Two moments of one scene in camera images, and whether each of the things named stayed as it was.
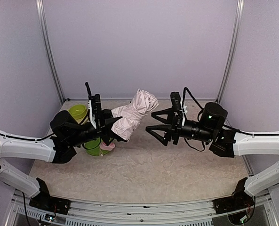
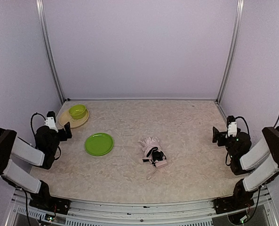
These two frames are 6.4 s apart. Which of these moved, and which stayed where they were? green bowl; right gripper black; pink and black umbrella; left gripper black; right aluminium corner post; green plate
Moved: right gripper black; left gripper black; pink and black umbrella
Stayed: green plate; right aluminium corner post; green bowl
